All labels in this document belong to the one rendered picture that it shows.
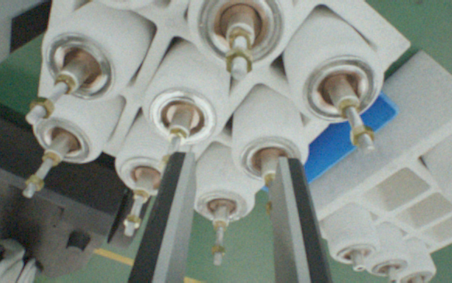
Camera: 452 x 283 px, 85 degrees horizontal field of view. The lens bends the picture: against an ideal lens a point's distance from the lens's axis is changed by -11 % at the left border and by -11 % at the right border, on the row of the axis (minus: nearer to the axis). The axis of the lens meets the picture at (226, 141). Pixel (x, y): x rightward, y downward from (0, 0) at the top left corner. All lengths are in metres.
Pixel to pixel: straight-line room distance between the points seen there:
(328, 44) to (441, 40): 0.39
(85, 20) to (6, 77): 0.49
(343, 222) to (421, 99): 0.26
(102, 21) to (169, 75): 0.09
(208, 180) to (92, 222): 0.35
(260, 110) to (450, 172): 0.30
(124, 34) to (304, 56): 0.18
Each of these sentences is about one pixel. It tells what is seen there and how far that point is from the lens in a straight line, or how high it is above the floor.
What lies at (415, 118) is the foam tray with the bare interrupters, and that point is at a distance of 0.53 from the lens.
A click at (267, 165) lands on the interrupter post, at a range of 0.32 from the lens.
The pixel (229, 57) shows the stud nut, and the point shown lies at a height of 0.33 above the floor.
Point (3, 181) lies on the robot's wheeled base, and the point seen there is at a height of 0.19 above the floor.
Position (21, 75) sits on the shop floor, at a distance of 0.74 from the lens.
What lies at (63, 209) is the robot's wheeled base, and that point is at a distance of 0.68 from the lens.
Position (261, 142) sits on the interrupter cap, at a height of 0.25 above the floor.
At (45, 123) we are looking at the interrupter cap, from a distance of 0.39.
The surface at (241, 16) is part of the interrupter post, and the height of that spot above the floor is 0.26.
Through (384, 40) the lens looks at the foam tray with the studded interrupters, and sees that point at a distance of 0.37.
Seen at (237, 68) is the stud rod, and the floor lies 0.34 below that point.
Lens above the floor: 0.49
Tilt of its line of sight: 49 degrees down
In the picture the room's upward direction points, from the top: 175 degrees counter-clockwise
